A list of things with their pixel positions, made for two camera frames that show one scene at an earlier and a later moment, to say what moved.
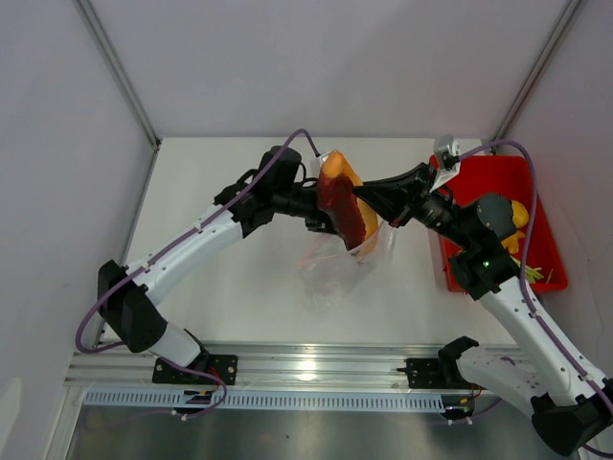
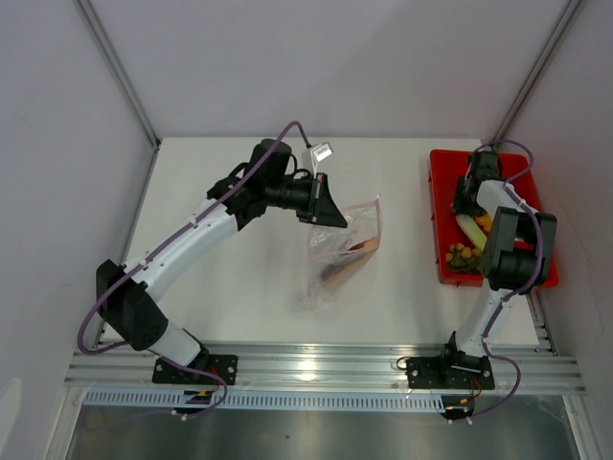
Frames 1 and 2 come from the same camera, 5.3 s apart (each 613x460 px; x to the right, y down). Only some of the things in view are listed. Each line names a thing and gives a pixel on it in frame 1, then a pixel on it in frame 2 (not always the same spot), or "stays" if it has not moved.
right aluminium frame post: (569, 11) stays
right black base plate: (436, 373) stays
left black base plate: (223, 366) stays
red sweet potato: (352, 220) to (343, 268)
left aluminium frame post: (104, 43) stays
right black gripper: (395, 200) to (460, 207)
